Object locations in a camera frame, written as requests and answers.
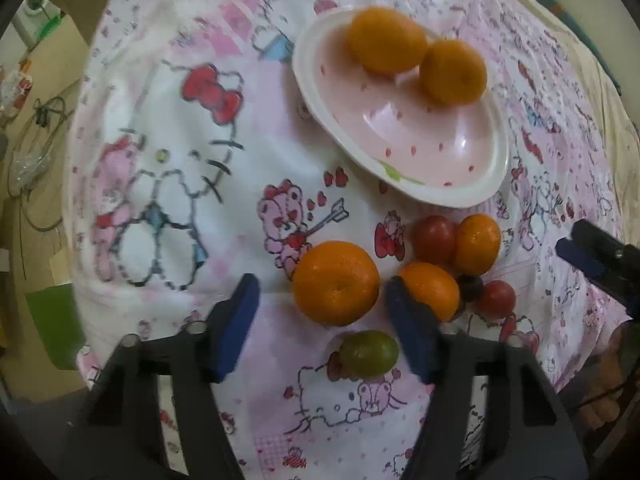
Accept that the large orange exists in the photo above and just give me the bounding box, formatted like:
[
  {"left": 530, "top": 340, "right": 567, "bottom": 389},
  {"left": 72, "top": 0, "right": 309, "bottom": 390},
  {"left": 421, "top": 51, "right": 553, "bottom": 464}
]
[
  {"left": 347, "top": 6, "right": 430, "bottom": 75},
  {"left": 292, "top": 240, "right": 381, "bottom": 325}
]

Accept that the small orange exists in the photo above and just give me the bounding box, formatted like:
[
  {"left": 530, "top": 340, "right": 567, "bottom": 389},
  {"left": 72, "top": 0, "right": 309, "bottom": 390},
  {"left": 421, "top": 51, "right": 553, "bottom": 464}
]
[
  {"left": 397, "top": 261, "right": 461, "bottom": 323},
  {"left": 454, "top": 214, "right": 502, "bottom": 277}
]

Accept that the green lime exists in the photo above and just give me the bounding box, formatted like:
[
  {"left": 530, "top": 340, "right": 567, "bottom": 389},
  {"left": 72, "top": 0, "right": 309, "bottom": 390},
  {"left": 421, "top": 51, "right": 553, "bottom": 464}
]
[{"left": 339, "top": 330, "right": 400, "bottom": 377}]

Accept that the person's foot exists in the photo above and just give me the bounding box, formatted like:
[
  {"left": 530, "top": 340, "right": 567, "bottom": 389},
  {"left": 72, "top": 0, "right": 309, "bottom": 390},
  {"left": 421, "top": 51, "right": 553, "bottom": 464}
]
[{"left": 575, "top": 320, "right": 640, "bottom": 433}]

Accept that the dark purple grape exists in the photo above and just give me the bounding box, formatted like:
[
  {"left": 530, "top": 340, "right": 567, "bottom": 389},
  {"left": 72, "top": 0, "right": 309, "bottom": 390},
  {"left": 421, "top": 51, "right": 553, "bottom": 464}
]
[{"left": 456, "top": 274, "right": 485, "bottom": 303}]

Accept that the cardboard box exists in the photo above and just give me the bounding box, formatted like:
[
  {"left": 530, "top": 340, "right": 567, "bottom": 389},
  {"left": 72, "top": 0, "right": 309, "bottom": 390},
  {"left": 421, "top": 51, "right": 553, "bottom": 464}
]
[{"left": 27, "top": 0, "right": 98, "bottom": 86}]

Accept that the medium orange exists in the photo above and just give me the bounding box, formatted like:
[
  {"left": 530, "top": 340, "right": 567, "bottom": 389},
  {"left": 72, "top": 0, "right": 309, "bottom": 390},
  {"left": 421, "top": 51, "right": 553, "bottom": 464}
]
[{"left": 419, "top": 39, "right": 488, "bottom": 106}]

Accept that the pink strawberry print bowl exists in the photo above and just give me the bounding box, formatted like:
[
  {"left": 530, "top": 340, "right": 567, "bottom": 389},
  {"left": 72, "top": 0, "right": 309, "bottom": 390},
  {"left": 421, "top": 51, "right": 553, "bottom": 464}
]
[{"left": 291, "top": 8, "right": 510, "bottom": 208}]

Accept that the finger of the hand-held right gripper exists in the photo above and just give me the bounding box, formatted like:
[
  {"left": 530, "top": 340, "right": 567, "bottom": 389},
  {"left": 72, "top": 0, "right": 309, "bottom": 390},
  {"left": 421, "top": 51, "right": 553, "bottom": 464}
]
[
  {"left": 571, "top": 219, "right": 632, "bottom": 261},
  {"left": 555, "top": 238, "right": 613, "bottom": 288}
]

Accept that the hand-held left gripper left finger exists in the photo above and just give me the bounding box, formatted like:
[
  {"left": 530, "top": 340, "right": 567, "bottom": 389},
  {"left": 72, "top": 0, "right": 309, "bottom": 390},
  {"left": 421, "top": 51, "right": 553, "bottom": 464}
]
[{"left": 65, "top": 273, "right": 261, "bottom": 480}]

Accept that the pink cartoon printed tablecloth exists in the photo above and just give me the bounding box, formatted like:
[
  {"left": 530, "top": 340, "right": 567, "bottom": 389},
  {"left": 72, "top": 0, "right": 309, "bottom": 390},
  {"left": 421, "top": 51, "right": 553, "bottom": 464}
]
[{"left": 62, "top": 0, "right": 640, "bottom": 480}]

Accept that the red cherry tomato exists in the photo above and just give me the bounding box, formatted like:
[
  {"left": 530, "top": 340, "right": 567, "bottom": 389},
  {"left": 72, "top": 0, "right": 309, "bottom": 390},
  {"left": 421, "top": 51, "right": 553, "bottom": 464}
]
[
  {"left": 411, "top": 215, "right": 457, "bottom": 265},
  {"left": 475, "top": 280, "right": 517, "bottom": 319}
]

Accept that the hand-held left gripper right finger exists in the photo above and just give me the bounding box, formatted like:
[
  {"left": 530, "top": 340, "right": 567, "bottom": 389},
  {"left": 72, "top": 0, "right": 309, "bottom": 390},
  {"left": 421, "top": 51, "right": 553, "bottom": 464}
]
[{"left": 384, "top": 276, "right": 591, "bottom": 480}]

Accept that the black cable coil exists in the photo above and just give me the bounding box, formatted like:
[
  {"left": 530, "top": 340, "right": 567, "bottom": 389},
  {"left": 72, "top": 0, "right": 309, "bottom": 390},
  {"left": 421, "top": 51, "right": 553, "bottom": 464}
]
[{"left": 7, "top": 94, "right": 77, "bottom": 233}]

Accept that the green box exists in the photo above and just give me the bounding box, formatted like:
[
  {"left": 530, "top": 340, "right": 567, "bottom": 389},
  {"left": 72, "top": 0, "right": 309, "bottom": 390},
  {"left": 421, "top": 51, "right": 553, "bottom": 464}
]
[{"left": 26, "top": 283, "right": 87, "bottom": 372}]

